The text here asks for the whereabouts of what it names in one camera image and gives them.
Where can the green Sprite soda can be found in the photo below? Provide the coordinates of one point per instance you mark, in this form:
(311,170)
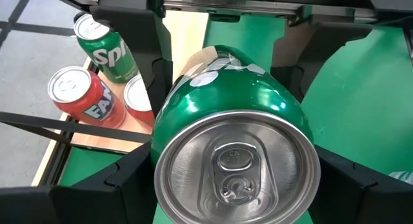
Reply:
(108,53)
(232,120)

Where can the green table mat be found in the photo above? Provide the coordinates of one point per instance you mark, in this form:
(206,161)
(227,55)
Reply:
(355,104)

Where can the wooden shelf board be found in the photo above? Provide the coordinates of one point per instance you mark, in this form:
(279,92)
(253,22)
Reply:
(96,145)

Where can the wooden tray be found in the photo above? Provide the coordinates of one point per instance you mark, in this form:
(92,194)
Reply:
(64,124)

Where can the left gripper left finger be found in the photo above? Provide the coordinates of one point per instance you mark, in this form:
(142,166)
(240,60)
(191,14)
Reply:
(80,204)

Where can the red Fanta soda can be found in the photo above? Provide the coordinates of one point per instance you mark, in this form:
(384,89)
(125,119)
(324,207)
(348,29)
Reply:
(87,98)
(140,101)

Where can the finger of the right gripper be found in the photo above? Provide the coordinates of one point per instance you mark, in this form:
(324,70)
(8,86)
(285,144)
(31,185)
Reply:
(145,40)
(332,43)

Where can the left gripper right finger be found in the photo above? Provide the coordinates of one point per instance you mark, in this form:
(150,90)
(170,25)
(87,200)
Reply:
(364,201)

